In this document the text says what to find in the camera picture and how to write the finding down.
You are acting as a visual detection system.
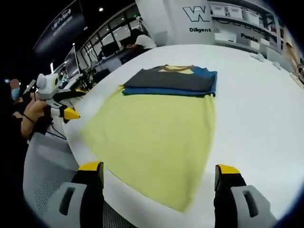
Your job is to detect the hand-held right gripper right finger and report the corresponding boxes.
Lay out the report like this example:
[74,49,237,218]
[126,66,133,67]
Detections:
[213,164,277,228]

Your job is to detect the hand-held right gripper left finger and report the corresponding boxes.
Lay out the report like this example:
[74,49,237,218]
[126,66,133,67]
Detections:
[41,161,105,228]

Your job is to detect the yellow blue grey garment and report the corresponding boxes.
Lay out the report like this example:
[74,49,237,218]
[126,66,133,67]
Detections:
[79,64,219,213]

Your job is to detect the person's left hand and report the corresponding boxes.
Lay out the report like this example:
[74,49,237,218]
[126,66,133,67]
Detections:
[25,101,53,123]

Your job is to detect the tilted display screen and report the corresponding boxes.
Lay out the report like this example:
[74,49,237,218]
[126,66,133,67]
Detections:
[63,46,82,80]

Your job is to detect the grey mesh chair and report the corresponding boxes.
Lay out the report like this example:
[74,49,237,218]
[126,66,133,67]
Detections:
[23,132,133,228]

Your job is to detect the grey office desk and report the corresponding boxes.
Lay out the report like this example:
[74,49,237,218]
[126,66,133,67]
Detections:
[99,48,143,73]

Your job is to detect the black monitor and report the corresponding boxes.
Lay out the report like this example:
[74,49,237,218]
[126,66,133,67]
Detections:
[101,44,122,58]

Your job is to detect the dark hanging banner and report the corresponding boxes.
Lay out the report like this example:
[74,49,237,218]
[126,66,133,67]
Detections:
[33,0,86,57]

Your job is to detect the beige cloth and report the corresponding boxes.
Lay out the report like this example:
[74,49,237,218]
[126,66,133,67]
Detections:
[290,72,304,88]

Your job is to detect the metal storage shelf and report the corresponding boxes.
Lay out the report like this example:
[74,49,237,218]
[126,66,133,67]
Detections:
[208,0,304,80]

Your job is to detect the row of white storage bins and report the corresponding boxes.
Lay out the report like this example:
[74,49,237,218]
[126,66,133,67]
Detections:
[210,4,262,27]

